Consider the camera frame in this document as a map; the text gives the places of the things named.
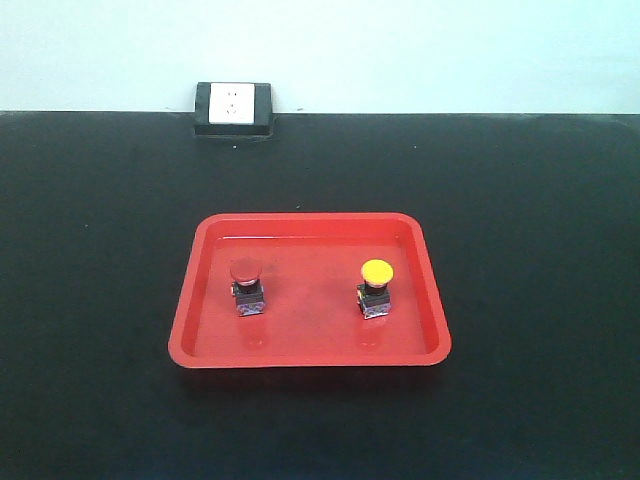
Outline yellow mushroom push button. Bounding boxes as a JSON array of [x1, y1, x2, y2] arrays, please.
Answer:
[[356, 259, 394, 320]]

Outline red mushroom push button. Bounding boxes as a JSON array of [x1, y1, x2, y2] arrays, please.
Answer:
[[230, 258, 266, 317]]

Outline red plastic tray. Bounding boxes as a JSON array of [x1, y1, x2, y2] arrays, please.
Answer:
[[168, 212, 452, 369]]

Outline white socket black housing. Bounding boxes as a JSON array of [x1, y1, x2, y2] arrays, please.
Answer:
[[194, 82, 273, 137]]

